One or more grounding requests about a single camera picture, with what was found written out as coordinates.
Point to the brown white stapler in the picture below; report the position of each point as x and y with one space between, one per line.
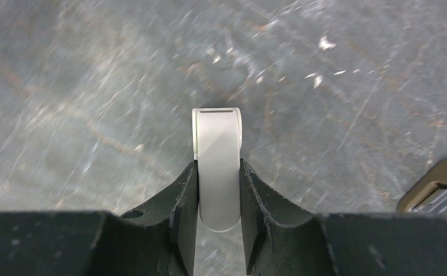
429 194

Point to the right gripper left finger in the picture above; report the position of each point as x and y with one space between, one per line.
154 238

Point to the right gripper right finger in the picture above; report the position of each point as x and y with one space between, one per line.
281 238

